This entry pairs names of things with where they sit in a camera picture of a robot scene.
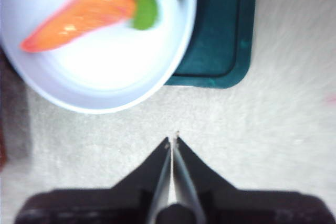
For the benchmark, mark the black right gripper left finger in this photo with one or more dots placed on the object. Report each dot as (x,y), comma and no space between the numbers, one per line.
(155,171)

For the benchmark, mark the blue round plate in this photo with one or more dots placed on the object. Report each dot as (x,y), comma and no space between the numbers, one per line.
(105,72)

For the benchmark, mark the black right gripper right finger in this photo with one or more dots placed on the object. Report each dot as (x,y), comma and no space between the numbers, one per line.
(194,174)

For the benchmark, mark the orange carrot with green leaves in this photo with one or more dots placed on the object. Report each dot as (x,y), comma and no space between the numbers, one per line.
(86,16)

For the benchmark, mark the black rectangular tray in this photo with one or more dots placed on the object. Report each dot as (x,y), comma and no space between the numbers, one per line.
(220,37)

